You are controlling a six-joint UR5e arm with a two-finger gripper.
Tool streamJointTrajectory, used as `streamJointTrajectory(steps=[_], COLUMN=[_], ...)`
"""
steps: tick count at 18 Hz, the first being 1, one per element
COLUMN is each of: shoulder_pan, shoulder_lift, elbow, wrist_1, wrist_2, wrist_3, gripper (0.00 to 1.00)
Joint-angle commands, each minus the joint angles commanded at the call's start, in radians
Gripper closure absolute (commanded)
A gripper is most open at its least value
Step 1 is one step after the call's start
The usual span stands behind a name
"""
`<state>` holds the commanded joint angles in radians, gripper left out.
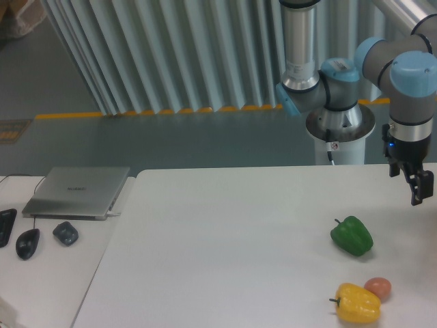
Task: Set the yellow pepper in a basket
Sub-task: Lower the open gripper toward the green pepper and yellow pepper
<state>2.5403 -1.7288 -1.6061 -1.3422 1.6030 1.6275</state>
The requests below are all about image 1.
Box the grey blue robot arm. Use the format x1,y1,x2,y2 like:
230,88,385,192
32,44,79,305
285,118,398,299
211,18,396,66
276,1,436,205

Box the cardboard box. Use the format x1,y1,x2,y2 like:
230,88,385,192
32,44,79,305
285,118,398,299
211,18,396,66
1,0,46,40

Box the green bell pepper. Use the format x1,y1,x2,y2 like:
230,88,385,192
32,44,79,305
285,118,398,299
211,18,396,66
330,216,373,257

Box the black keyboard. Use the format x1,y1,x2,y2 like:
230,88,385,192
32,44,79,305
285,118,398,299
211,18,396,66
0,208,17,248

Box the black computer mouse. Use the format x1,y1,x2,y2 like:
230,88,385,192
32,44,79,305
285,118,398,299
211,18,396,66
16,228,40,260

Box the dark grey small controller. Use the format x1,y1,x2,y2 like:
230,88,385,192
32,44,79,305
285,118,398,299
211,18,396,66
53,221,79,247

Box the yellow bell pepper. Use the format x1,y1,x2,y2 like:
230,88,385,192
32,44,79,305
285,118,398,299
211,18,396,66
329,283,381,324

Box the corrugated metal partition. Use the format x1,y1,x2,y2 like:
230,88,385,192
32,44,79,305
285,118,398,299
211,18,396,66
40,0,437,117

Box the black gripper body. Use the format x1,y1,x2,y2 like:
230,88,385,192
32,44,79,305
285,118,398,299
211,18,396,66
382,124,431,171

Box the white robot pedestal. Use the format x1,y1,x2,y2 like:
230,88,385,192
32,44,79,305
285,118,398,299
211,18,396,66
306,104,376,165

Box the silver closed laptop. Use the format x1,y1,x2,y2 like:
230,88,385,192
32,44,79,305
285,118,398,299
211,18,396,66
22,167,130,220

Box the brown egg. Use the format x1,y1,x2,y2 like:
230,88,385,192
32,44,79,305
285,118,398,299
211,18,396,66
364,277,392,302

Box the black mouse cable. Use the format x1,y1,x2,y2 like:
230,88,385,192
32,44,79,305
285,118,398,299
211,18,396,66
0,173,47,230

